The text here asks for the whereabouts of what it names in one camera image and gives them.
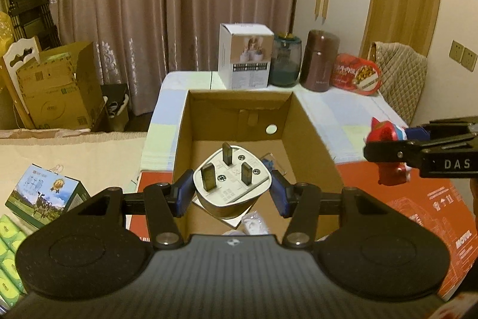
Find red Doraemon plush toy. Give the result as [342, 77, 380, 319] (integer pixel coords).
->
[365, 117, 410, 186]

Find beige three-pin plug adapter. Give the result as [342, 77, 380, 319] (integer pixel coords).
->
[193, 143, 272, 219]

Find beige quilted chair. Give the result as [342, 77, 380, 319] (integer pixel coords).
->
[369, 41, 428, 125]

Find pastel checked tablecloth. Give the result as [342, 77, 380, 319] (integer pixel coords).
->
[141, 70, 409, 174]

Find red instant meal package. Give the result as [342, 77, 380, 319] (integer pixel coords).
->
[330, 54, 382, 95]

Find brown cardboard box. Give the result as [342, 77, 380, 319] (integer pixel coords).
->
[170, 89, 345, 245]

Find brown thermos flask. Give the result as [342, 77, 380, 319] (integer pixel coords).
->
[299, 30, 340, 92]

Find milk carton box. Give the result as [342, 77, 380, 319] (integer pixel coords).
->
[5, 164, 90, 228]

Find dark green glass jar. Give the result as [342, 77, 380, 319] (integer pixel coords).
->
[269, 33, 301, 87]

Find stacked cardboard boxes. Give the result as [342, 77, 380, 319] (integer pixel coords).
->
[16, 41, 105, 129]

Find green tissue packs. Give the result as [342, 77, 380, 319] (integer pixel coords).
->
[0, 215, 27, 308]

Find white product box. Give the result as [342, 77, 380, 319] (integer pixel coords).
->
[218, 23, 274, 90]

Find white ornate wooden board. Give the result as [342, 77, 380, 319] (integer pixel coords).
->
[0, 36, 43, 130]

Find yellow plastic bag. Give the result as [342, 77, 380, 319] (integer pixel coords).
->
[0, 11, 15, 57]

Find black folding hand cart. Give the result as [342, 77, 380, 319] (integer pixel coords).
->
[2, 0, 62, 50]

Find wall socket plates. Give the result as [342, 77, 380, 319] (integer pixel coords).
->
[449, 40, 477, 72]

